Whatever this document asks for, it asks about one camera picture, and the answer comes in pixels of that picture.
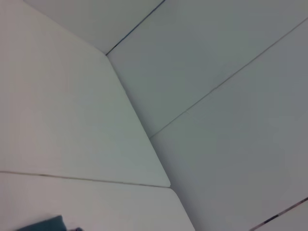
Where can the teal blue printed t-shirt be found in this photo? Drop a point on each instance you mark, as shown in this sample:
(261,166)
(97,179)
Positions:
(48,225)

